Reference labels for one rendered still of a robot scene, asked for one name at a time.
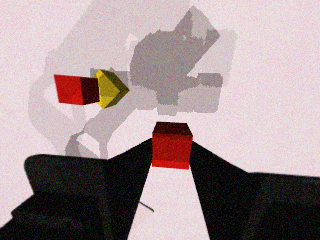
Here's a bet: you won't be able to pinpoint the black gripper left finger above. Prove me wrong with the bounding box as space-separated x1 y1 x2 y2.
23 138 153 240

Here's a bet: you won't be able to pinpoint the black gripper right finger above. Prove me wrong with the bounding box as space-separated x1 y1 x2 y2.
189 141 320 240

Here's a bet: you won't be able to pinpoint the dark red cube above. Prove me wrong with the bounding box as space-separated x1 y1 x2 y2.
54 74 100 105
152 121 193 170

